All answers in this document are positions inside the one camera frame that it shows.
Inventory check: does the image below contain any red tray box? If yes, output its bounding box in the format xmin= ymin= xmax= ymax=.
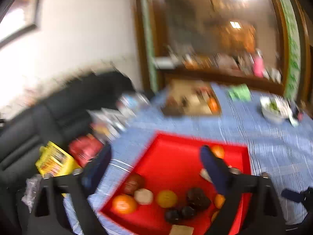
xmin=99 ymin=132 xmax=251 ymax=234

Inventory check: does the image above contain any white faceted water chestnut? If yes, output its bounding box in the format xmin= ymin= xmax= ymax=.
xmin=134 ymin=188 xmax=153 ymax=205

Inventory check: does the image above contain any black sofa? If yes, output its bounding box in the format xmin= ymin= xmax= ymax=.
xmin=1 ymin=71 xmax=135 ymax=234

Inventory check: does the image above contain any framed wall picture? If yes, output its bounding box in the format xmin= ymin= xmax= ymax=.
xmin=1 ymin=0 xmax=40 ymax=47

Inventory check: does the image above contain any yellow printed bag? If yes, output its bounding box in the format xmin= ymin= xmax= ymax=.
xmin=35 ymin=141 xmax=81 ymax=177

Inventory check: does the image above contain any pink bottle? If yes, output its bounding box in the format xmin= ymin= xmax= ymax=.
xmin=253 ymin=48 xmax=264 ymax=78

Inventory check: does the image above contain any green cloth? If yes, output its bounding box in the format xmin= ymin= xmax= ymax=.
xmin=228 ymin=84 xmax=251 ymax=101

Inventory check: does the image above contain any orange tangerine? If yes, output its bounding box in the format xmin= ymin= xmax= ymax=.
xmin=112 ymin=194 xmax=137 ymax=214
xmin=214 ymin=194 xmax=226 ymax=209

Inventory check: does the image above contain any reddish brown date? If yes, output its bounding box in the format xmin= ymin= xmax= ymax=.
xmin=124 ymin=174 xmax=145 ymax=196

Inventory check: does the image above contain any wooden sideboard counter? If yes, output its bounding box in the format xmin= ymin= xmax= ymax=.
xmin=152 ymin=57 xmax=284 ymax=95

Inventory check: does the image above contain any blue plaid tablecloth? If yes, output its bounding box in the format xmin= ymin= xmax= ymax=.
xmin=63 ymin=83 xmax=313 ymax=235

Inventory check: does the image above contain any dark brown date fruit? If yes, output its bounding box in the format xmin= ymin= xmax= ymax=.
xmin=186 ymin=187 xmax=211 ymax=211

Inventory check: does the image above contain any cardboard box tray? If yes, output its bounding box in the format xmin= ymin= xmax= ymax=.
xmin=161 ymin=80 xmax=222 ymax=117

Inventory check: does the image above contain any white bowl with greens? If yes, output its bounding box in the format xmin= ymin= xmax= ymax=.
xmin=260 ymin=96 xmax=290 ymax=124

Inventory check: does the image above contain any red plastic bag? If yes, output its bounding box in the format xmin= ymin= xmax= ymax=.
xmin=69 ymin=134 xmax=103 ymax=168

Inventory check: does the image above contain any clear plastic bag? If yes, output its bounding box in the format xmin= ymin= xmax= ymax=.
xmin=116 ymin=92 xmax=150 ymax=116

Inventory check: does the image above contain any dark round plum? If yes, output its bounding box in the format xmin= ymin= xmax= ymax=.
xmin=165 ymin=209 xmax=183 ymax=224

